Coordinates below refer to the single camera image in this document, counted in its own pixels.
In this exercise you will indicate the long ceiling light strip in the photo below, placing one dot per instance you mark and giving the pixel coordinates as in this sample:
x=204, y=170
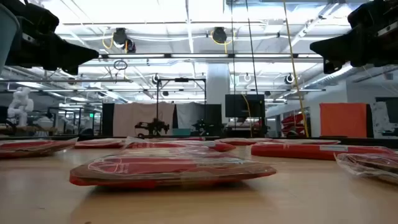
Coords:
x=199, y=56

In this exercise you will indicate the orange red panel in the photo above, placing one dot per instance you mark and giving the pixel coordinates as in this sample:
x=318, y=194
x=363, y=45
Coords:
x=343, y=119

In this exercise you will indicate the black monitor screen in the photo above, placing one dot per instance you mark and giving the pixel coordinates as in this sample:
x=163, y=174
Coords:
x=244, y=105

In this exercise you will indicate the white speckled curtain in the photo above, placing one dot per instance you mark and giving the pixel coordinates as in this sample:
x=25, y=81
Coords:
x=380, y=119

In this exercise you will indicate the red popcorn bag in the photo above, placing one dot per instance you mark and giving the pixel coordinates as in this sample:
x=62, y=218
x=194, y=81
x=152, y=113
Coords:
x=370, y=165
x=99, y=144
x=311, y=152
x=304, y=142
x=31, y=148
x=172, y=169
x=186, y=146

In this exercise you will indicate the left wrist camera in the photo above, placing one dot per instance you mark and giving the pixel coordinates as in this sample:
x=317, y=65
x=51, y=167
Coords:
x=34, y=15

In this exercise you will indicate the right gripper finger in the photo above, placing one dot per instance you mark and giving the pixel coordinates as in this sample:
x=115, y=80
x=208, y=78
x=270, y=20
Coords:
x=335, y=48
x=331, y=67

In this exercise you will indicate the white building column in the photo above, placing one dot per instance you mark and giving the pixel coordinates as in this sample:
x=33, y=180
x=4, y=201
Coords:
x=217, y=84

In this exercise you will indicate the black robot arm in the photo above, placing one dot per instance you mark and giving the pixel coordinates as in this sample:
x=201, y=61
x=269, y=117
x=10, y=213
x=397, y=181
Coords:
x=152, y=127
x=202, y=127

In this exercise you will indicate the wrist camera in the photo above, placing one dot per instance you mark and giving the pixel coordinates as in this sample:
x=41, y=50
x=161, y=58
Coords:
x=373, y=12
x=34, y=15

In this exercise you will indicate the red stacked bins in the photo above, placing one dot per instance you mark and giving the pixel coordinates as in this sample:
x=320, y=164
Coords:
x=292, y=123

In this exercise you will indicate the white humanoid robot figure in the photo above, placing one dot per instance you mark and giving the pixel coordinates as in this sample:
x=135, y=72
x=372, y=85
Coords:
x=20, y=105

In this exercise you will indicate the small teal bin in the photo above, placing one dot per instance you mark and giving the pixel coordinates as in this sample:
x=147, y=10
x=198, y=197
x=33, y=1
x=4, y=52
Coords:
x=182, y=132

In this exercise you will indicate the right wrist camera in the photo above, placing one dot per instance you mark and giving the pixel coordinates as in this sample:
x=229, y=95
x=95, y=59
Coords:
x=373, y=12

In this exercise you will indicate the beige backdrop curtain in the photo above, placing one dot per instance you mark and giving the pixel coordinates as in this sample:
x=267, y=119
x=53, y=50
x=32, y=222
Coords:
x=140, y=118

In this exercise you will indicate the black metal rig frame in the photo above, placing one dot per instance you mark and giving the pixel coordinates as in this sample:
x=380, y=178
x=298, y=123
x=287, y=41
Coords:
x=157, y=102

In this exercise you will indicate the grey backdrop curtain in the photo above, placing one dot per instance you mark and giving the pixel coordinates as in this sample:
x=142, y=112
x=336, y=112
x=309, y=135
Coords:
x=189, y=113

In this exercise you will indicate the black framed monitor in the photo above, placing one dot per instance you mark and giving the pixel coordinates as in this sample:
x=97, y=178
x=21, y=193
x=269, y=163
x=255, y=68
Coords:
x=393, y=112

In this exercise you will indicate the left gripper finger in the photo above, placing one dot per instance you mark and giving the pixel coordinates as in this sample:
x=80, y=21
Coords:
x=70, y=70
x=71, y=54

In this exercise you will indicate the black partition panel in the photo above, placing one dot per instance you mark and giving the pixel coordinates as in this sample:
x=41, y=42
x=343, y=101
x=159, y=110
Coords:
x=214, y=113
x=108, y=119

